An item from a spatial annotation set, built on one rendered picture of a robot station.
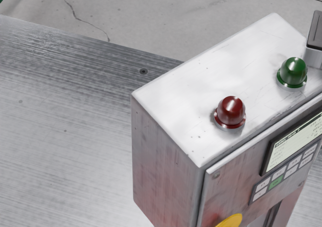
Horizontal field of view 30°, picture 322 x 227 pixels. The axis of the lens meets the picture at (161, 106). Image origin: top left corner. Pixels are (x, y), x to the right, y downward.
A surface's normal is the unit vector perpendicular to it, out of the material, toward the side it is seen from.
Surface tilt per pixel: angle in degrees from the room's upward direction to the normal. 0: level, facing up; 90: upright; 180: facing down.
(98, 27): 0
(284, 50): 0
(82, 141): 0
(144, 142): 90
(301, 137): 90
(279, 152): 90
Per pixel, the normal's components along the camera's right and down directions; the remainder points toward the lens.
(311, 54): -0.30, 0.75
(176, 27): 0.03, -0.60
